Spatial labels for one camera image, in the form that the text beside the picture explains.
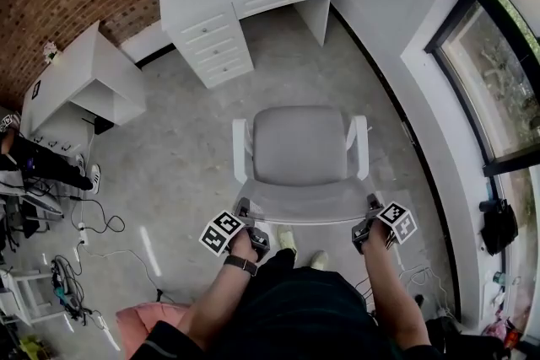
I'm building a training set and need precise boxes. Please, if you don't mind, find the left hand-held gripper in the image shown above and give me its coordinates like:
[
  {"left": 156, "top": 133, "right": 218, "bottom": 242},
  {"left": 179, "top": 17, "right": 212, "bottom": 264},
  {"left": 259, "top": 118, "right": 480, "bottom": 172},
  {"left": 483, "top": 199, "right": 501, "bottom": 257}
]
[{"left": 198, "top": 197, "right": 271, "bottom": 262}]

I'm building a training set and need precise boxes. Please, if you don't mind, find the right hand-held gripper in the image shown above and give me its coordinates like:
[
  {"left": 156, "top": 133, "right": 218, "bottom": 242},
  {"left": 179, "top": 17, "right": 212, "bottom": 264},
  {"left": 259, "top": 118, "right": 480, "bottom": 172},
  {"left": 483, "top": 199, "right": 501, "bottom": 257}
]
[{"left": 352, "top": 192, "right": 418, "bottom": 254}]

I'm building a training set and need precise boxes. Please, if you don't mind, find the white grey-seated chair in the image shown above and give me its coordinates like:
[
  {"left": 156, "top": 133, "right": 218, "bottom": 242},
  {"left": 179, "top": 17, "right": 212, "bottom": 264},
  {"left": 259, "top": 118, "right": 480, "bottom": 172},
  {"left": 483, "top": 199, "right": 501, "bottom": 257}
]
[{"left": 231, "top": 105, "right": 387, "bottom": 227}]

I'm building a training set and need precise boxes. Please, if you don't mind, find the person's right forearm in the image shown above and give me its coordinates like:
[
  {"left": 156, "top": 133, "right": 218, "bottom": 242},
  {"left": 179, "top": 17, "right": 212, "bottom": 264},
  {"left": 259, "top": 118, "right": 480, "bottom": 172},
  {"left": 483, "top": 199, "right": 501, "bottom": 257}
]
[{"left": 361, "top": 246, "right": 428, "bottom": 352}]

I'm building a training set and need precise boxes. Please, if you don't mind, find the person's left forearm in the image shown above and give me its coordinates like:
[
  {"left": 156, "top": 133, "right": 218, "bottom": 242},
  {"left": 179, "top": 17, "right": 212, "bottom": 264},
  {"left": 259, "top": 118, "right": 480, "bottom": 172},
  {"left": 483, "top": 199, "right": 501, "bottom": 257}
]
[{"left": 176, "top": 264, "right": 255, "bottom": 352}]

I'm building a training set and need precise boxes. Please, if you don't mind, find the person's right hand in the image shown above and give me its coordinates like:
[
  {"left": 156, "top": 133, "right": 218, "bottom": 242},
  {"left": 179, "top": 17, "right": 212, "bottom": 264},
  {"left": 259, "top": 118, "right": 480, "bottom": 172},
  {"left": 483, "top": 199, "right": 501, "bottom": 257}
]
[{"left": 362, "top": 223, "right": 394, "bottom": 253}]

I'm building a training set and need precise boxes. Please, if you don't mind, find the person's left hand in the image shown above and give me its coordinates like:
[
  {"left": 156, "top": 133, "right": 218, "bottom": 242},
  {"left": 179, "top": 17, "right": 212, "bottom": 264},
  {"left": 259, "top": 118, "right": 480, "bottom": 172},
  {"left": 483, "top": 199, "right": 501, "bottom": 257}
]
[{"left": 229, "top": 231, "right": 258, "bottom": 265}]

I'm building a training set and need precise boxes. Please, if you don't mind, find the person's left shoe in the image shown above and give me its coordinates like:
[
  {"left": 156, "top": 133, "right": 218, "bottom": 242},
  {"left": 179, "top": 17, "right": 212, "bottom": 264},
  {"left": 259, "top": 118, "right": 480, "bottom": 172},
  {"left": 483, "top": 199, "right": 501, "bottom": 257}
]
[{"left": 276, "top": 225, "right": 299, "bottom": 261}]

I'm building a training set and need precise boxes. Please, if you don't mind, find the black wristwatch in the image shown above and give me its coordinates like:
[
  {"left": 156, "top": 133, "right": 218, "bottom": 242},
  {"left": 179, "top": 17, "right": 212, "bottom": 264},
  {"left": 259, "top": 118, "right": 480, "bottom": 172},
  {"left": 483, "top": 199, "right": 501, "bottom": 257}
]
[{"left": 223, "top": 255, "right": 259, "bottom": 277}]

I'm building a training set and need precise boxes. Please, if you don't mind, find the person's right shoe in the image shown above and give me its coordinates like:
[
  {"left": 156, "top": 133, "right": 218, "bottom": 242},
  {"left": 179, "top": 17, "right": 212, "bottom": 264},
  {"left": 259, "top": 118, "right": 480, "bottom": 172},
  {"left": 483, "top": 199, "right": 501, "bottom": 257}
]
[{"left": 308, "top": 250, "right": 330, "bottom": 271}]

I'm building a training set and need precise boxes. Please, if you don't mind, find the person's black clothing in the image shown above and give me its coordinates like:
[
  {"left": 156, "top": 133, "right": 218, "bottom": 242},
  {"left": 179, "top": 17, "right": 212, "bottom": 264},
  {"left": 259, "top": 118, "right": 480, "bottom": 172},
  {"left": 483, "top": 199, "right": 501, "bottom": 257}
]
[{"left": 141, "top": 248, "right": 431, "bottom": 360}]

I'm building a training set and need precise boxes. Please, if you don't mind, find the black bag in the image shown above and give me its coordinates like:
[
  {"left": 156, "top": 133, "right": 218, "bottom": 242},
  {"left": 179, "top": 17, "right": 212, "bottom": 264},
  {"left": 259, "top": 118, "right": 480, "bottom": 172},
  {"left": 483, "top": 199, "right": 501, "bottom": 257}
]
[{"left": 479, "top": 197, "right": 520, "bottom": 257}]

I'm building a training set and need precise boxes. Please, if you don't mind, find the black backpack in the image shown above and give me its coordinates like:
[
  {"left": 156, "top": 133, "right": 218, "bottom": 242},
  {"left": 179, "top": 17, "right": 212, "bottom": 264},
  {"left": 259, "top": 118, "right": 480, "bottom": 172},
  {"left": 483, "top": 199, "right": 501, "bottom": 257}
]
[{"left": 424, "top": 318, "right": 507, "bottom": 360}]

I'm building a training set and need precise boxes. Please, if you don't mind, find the pink upholstered chair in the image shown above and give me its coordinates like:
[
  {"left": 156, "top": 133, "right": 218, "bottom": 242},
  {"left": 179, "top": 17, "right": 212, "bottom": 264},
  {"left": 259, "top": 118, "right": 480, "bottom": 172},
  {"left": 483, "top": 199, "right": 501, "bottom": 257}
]
[{"left": 116, "top": 301, "right": 192, "bottom": 360}]

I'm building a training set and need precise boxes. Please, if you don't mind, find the black router box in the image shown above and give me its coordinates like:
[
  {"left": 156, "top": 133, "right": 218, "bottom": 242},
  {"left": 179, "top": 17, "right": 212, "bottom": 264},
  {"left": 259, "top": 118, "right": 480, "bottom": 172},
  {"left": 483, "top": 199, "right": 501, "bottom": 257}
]
[{"left": 82, "top": 116, "right": 116, "bottom": 136}]

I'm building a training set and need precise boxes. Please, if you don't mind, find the pink plastic bag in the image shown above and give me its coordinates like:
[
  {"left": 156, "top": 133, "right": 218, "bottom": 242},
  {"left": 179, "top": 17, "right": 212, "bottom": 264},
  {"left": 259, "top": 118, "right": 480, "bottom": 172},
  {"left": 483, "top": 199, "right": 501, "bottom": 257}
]
[{"left": 483, "top": 309, "right": 522, "bottom": 347}]

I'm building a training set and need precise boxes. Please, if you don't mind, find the black framed window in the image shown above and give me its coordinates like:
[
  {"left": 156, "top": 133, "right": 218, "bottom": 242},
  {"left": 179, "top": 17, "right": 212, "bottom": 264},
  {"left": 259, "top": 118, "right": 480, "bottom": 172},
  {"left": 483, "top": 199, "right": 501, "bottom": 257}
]
[{"left": 424, "top": 0, "right": 540, "bottom": 179}]

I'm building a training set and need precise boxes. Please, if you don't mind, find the grey metal stand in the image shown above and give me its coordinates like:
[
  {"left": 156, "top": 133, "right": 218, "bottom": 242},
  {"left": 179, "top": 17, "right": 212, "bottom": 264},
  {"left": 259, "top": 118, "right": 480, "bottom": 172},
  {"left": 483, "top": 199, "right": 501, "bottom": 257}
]
[{"left": 0, "top": 180, "right": 65, "bottom": 227}]

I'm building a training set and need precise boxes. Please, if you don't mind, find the white side cabinet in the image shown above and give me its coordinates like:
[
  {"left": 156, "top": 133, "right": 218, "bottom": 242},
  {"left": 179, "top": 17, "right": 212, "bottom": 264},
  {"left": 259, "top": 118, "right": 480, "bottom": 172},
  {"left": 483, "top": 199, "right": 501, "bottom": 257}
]
[{"left": 20, "top": 20, "right": 148, "bottom": 158}]

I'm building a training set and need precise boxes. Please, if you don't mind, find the white stool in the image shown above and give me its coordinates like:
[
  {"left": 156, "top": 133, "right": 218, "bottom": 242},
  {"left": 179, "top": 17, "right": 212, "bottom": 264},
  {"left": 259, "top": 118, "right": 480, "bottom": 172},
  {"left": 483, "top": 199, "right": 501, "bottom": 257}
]
[{"left": 0, "top": 267, "right": 65, "bottom": 328}]

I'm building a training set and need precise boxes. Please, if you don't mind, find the small potted flower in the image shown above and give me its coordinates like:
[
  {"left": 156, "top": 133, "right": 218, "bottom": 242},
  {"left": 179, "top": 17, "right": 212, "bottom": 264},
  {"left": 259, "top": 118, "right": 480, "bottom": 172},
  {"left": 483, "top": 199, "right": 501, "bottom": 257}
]
[{"left": 41, "top": 40, "right": 59, "bottom": 64}]

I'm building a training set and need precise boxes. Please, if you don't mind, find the yellow green object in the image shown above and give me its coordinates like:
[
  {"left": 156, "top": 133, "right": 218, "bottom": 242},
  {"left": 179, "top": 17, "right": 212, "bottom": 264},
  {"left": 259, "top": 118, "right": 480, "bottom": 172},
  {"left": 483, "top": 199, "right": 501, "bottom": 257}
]
[{"left": 19, "top": 335, "right": 52, "bottom": 360}]

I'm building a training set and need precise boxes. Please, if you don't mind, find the coiled white cable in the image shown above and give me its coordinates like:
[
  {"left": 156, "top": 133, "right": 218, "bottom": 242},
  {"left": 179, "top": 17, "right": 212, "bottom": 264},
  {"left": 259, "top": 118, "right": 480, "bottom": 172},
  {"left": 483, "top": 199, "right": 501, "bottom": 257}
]
[{"left": 398, "top": 263, "right": 459, "bottom": 320}]

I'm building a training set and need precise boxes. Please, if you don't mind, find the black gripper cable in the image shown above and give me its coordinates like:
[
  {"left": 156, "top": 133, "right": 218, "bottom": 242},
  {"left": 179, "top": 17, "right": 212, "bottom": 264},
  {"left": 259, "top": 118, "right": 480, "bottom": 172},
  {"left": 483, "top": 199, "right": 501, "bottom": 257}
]
[{"left": 354, "top": 277, "right": 377, "bottom": 314}]

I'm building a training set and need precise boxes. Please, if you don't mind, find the long white floor cable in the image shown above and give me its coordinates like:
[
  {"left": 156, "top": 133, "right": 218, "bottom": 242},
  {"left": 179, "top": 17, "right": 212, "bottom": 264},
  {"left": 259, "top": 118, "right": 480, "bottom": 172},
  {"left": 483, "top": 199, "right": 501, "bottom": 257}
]
[{"left": 79, "top": 243, "right": 164, "bottom": 297}]

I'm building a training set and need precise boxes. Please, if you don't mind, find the black looped floor cable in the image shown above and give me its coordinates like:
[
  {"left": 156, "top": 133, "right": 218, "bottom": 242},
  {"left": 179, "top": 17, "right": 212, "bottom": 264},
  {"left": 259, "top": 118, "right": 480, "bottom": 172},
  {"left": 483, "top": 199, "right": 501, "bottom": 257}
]
[{"left": 68, "top": 192, "right": 127, "bottom": 235}]

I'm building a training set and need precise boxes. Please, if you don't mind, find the tangle of cables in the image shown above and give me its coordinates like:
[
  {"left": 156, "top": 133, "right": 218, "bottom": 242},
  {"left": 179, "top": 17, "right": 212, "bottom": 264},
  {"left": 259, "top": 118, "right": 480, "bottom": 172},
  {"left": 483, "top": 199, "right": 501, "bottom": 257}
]
[{"left": 49, "top": 255, "right": 95, "bottom": 325}]

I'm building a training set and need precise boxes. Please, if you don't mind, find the white low wall panel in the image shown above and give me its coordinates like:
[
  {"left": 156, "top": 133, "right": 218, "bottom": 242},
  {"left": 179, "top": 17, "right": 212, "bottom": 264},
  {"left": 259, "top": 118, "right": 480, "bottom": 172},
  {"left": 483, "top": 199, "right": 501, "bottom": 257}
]
[{"left": 121, "top": 19, "right": 177, "bottom": 65}]

